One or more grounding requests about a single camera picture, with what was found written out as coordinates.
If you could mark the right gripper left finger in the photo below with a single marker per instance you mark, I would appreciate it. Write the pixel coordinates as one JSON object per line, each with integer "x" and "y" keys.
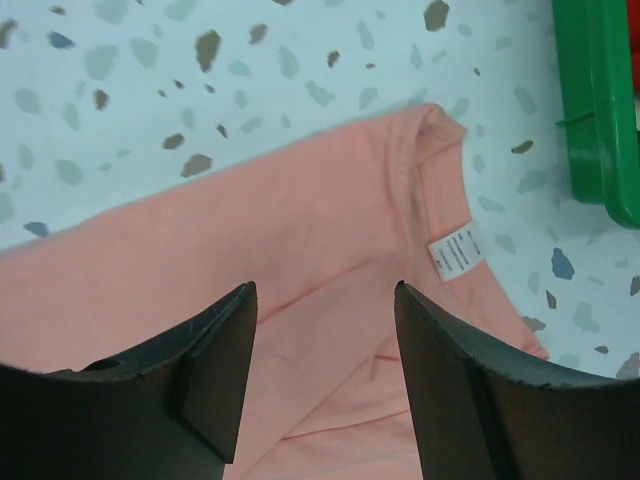
{"x": 167, "y": 408}

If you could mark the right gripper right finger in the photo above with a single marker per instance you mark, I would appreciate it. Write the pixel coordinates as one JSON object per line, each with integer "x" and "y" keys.
{"x": 482, "y": 409}

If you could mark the salmon pink t shirt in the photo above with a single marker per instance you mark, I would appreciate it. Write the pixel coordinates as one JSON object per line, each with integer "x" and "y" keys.
{"x": 326, "y": 229}

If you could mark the green plastic bin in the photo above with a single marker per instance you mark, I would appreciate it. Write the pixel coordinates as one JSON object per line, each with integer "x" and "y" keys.
{"x": 597, "y": 45}

